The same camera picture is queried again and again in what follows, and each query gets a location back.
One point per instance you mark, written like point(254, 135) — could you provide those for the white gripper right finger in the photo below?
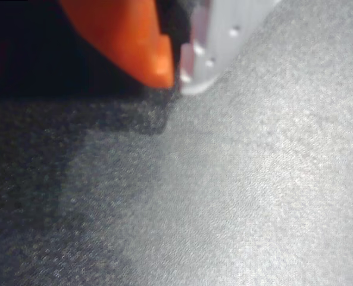
point(218, 44)

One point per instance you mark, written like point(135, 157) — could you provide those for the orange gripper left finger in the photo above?
point(128, 38)

